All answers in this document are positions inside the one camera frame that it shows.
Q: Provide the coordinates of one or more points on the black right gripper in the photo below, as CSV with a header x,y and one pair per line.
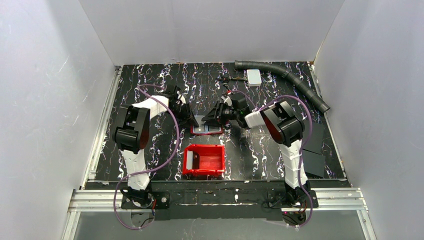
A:
x,y
219,112

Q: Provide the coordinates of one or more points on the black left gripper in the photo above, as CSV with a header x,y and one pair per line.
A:
x,y
185,110

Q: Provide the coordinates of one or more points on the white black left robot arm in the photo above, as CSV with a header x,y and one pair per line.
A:
x,y
132,130

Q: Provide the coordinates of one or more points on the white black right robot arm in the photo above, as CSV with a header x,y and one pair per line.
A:
x,y
285,128

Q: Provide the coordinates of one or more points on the upper black card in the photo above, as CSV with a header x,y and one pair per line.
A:
x,y
315,141

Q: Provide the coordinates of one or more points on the black card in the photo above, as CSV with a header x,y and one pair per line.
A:
x,y
315,141
314,164

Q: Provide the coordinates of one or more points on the lower black card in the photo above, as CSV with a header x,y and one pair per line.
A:
x,y
314,164

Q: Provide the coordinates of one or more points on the black grey pliers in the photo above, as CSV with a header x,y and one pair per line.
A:
x,y
224,80

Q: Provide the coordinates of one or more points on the red plastic bin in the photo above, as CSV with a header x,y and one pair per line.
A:
x,y
204,160

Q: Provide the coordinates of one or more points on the white rectangular box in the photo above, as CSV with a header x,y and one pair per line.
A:
x,y
254,78

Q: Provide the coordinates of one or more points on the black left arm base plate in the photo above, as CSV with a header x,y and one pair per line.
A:
x,y
144,199

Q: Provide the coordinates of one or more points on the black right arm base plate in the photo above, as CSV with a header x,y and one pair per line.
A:
x,y
280,199

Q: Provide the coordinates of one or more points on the aluminium frame rail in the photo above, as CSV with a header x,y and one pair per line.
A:
x,y
225,207

